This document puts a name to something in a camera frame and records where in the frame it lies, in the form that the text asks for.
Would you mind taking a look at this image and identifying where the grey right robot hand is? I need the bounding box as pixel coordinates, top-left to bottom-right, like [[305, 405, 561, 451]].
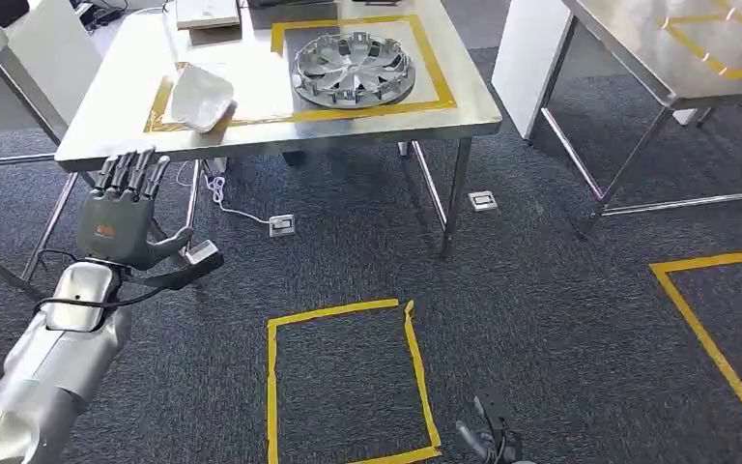
[[455, 419, 539, 464]]

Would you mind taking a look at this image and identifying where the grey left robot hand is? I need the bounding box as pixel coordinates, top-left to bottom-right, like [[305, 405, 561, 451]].
[[76, 147, 196, 272]]

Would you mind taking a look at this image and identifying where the white fan-shaped panel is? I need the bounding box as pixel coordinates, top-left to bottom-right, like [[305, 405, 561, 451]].
[[169, 64, 239, 134]]

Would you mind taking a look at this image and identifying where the yellow table tape rectangle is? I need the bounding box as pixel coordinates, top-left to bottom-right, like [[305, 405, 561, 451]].
[[270, 14, 459, 126], [143, 60, 296, 134]]

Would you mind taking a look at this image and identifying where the white flat box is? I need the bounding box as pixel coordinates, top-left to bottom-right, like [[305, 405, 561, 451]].
[[174, 0, 243, 31]]

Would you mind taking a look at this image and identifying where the steel work table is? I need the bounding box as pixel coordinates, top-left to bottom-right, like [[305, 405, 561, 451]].
[[492, 0, 742, 242], [21, 0, 503, 283]]

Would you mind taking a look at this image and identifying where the silver wheel hubcap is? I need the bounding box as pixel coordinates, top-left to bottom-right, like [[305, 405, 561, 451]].
[[289, 32, 417, 110]]

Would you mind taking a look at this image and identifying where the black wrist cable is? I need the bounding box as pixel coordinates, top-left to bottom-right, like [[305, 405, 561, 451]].
[[33, 247, 167, 315]]

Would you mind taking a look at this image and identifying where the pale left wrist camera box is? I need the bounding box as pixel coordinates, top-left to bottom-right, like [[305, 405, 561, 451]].
[[128, 240, 225, 291]]

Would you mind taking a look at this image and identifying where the white power cable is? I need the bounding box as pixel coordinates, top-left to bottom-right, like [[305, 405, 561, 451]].
[[175, 159, 273, 225]]

